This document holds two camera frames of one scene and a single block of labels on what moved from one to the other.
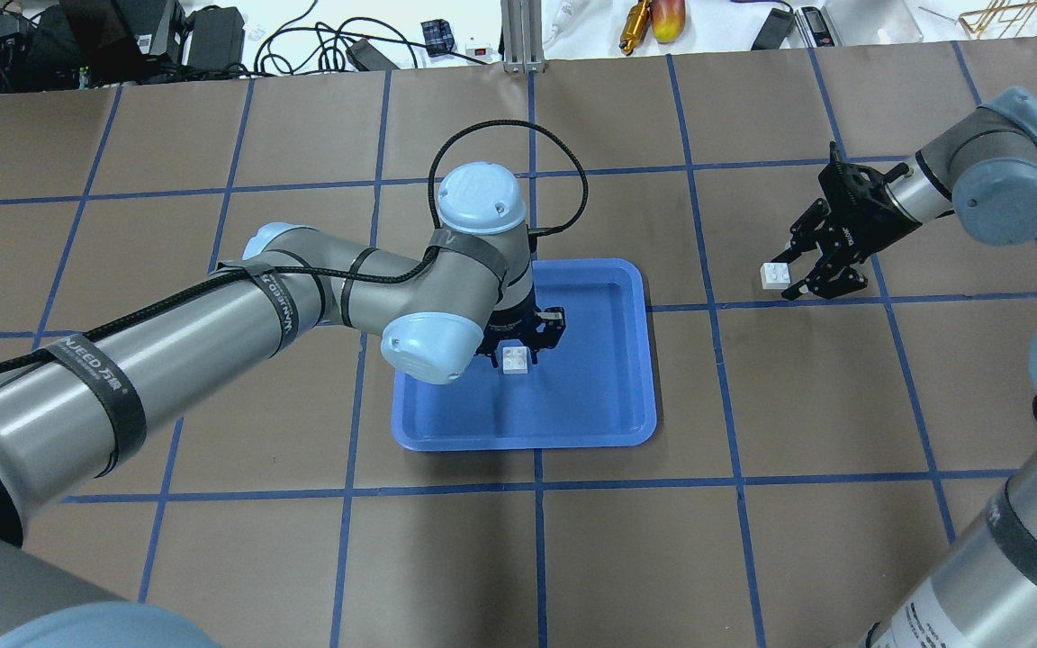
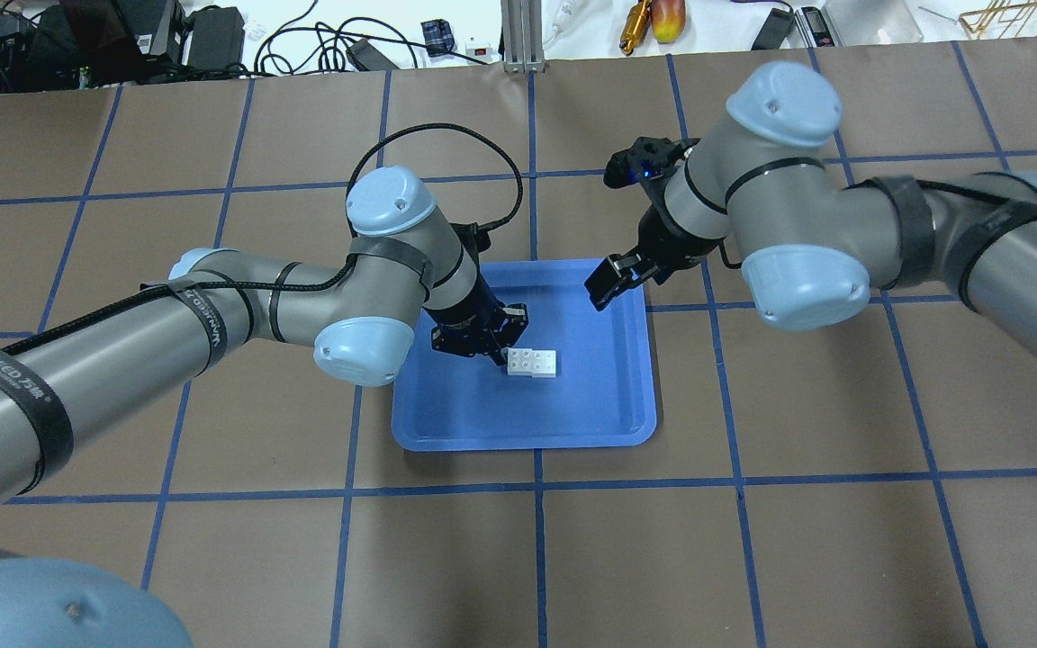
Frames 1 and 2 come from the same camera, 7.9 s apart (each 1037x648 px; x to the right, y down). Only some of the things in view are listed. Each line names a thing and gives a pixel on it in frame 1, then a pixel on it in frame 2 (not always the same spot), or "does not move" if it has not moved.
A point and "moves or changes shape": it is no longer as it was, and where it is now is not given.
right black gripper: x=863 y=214 to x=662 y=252
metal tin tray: x=864 y=22 does not move
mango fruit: x=668 y=20 does not move
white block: x=515 y=360 does not move
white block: x=775 y=275 moves or changes shape
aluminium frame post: x=522 y=36 does not move
